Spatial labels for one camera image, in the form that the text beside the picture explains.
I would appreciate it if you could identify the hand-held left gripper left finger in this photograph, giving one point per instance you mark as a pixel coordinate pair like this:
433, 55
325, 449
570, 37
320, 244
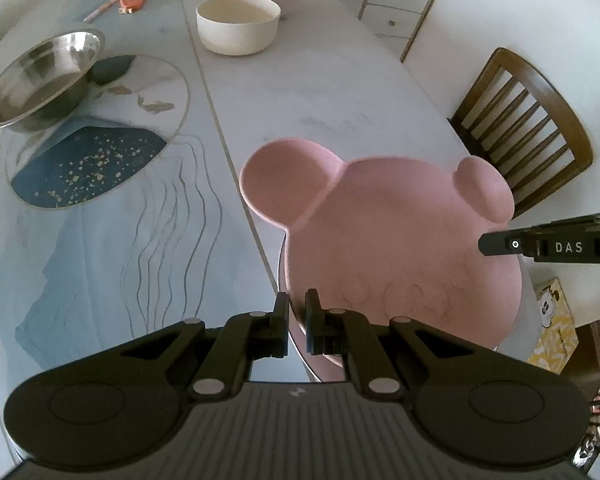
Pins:
280, 330

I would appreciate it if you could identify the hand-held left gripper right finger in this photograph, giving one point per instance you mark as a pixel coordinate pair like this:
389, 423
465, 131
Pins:
314, 330

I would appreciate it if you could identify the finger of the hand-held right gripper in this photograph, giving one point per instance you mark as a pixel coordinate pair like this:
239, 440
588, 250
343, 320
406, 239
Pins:
505, 245

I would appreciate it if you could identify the large white plate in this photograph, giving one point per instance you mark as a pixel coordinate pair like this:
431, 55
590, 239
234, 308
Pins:
298, 335

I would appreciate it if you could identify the pink bear-shaped plate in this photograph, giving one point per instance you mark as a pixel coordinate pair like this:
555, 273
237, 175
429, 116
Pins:
405, 220

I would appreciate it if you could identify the cream ceramic bowl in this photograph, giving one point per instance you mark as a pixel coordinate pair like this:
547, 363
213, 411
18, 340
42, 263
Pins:
235, 35

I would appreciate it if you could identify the large stainless steel bowl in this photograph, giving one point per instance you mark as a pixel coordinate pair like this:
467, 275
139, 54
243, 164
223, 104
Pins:
35, 80

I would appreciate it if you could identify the yellow cartoon print bag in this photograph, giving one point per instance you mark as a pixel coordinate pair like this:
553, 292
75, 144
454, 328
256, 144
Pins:
555, 330

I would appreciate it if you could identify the wooden slatted chair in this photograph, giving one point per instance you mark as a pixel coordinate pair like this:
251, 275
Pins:
575, 130

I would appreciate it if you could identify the small orange object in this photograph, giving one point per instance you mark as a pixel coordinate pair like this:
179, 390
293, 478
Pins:
132, 2

